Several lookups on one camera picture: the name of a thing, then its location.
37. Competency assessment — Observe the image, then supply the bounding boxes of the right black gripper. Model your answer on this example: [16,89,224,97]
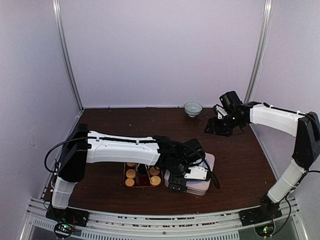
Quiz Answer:
[203,113,243,137]

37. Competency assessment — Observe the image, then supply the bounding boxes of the white divided cookie tin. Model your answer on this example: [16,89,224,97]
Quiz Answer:
[164,170,210,196]

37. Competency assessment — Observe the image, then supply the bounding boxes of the white handled metal tongs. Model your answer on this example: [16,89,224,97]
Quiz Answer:
[135,163,142,186]

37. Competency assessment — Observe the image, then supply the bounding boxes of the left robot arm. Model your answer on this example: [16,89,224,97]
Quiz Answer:
[50,123,209,222]

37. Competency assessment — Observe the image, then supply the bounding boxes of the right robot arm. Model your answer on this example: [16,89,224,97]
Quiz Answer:
[204,90,320,226]

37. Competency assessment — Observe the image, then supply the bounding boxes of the large round tan cookie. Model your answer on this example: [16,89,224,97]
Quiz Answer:
[149,175,162,186]

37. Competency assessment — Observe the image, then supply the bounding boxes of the dotted round cookie right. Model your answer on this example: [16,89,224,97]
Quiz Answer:
[149,166,161,176]

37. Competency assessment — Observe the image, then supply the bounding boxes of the pale blue ceramic bowl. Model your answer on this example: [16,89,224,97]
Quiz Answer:
[183,102,203,118]

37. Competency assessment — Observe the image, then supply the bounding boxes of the dark red cookie tray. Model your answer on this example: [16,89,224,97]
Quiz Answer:
[123,162,164,188]

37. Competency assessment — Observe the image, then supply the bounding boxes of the bottom left round cookie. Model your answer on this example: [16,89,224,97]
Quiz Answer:
[124,178,135,188]

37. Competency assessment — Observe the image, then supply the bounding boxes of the middle left dotted cookie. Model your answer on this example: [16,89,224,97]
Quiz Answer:
[126,162,136,168]

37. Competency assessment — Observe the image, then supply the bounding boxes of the right aluminium frame post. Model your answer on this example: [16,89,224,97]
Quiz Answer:
[241,0,274,112]

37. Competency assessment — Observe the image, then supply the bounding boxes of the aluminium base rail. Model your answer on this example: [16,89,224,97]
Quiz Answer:
[21,196,310,240]

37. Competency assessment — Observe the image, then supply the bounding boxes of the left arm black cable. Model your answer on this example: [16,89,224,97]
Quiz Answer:
[44,136,91,173]

